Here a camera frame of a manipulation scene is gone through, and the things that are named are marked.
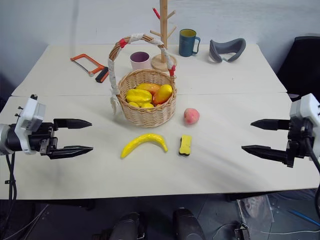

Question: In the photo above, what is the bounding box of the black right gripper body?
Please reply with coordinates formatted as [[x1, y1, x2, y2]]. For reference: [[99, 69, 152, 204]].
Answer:
[[286, 117, 316, 169]]

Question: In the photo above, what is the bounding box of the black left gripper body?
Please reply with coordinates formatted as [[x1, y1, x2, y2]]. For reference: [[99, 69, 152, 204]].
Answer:
[[28, 121, 60, 160]]

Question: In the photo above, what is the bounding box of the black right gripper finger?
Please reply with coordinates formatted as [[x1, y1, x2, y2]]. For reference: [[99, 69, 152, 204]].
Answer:
[[250, 119, 291, 132], [241, 144, 289, 165]]

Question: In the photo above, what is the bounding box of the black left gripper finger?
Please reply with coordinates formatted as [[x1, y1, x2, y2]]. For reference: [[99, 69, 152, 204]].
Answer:
[[53, 118, 93, 131], [49, 145, 94, 160]]

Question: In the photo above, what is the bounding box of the clear plastic bag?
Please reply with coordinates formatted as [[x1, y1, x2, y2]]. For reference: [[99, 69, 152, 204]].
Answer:
[[236, 194, 275, 232]]

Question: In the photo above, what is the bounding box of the orange hacksaw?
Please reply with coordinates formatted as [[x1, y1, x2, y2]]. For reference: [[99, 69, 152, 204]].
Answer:
[[69, 53, 110, 84]]

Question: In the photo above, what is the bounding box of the black chair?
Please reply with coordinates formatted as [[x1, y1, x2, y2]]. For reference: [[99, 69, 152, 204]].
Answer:
[[276, 35, 320, 102]]

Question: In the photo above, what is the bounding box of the yellow starfruit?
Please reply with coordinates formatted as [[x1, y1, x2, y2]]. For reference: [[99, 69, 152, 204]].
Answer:
[[125, 88, 154, 104]]

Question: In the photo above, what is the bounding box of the blue pen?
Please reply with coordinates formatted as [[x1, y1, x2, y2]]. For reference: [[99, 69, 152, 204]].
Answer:
[[287, 209, 320, 227]]

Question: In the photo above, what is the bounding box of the pink peach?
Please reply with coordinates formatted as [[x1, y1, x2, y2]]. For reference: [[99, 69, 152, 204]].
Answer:
[[183, 107, 201, 126]]

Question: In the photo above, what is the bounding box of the small black floor device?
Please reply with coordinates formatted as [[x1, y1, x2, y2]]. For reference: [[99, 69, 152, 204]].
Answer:
[[234, 222, 251, 240]]

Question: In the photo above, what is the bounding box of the yellow and black sponge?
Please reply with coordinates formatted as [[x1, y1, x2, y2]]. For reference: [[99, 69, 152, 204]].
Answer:
[[178, 134, 193, 158]]

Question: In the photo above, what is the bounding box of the orange yellow mango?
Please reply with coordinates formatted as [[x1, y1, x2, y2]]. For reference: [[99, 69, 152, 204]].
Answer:
[[152, 84, 174, 106], [135, 82, 162, 96]]

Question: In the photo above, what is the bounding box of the grey headset face pad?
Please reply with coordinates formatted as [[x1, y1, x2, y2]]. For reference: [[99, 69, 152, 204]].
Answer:
[[208, 37, 247, 64]]

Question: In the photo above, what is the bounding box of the purple white cup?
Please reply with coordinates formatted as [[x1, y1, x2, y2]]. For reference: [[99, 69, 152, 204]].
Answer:
[[129, 51, 151, 72]]

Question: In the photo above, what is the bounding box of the dark rounded shape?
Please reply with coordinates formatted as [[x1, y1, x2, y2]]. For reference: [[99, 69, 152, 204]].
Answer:
[[92, 211, 147, 240], [172, 207, 207, 240]]

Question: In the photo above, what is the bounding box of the blue mug yellow inside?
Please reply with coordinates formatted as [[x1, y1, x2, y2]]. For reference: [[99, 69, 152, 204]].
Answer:
[[178, 28, 202, 58]]

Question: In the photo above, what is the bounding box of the wooden mug tree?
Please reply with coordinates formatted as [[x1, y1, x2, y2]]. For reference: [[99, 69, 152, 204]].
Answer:
[[149, 0, 178, 71]]

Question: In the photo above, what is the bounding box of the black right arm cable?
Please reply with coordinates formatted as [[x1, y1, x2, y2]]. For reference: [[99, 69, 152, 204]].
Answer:
[[305, 136, 320, 227]]

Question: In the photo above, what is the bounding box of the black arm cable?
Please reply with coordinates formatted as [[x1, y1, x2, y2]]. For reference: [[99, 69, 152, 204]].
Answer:
[[3, 151, 18, 201], [305, 136, 320, 227]]

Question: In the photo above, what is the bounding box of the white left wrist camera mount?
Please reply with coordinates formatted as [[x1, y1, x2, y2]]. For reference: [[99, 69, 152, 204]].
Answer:
[[14, 94, 47, 156]]

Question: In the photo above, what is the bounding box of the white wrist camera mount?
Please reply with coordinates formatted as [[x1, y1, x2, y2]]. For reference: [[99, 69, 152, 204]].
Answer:
[[14, 94, 47, 156], [289, 93, 320, 131]]

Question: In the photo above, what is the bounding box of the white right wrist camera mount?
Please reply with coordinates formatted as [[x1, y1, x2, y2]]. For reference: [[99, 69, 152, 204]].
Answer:
[[289, 93, 320, 131]]

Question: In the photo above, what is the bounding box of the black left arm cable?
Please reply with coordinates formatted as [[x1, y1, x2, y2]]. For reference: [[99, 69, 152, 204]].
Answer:
[[3, 151, 18, 201]]

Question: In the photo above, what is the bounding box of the wicker basket with wrapped handle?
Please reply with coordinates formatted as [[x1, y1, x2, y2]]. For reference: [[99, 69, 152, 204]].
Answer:
[[107, 32, 178, 129]]

